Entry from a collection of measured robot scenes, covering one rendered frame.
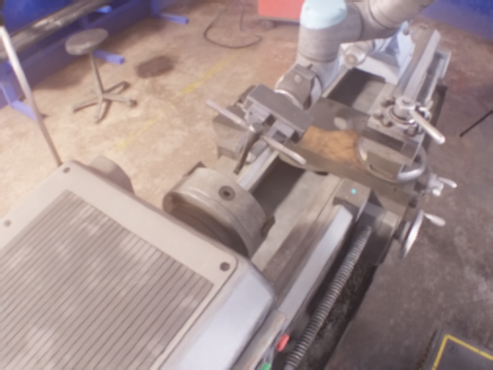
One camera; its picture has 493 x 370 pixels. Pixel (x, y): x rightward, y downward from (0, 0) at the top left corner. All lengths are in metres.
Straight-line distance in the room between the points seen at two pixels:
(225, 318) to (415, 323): 1.65
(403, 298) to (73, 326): 1.83
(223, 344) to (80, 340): 0.20
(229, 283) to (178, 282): 0.07
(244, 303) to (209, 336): 0.07
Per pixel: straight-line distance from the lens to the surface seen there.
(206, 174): 0.86
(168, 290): 0.57
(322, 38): 0.81
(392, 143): 1.20
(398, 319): 2.11
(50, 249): 0.67
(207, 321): 0.55
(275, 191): 1.48
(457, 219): 2.62
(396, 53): 1.89
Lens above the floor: 1.84
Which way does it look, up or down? 48 degrees down
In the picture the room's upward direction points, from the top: 1 degrees counter-clockwise
